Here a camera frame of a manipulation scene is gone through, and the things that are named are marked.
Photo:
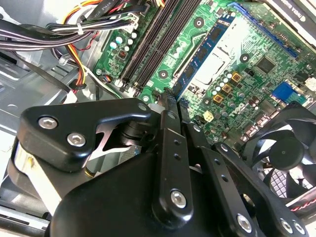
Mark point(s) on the blue RAM stick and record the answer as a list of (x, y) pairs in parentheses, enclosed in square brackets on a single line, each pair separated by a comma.
[(205, 49)]

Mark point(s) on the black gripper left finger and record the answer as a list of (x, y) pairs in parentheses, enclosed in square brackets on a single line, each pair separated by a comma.
[(172, 172)]

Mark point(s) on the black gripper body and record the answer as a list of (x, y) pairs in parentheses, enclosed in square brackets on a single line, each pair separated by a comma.
[(111, 197)]

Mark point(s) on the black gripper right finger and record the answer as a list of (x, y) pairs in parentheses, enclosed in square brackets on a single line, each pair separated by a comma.
[(222, 177)]

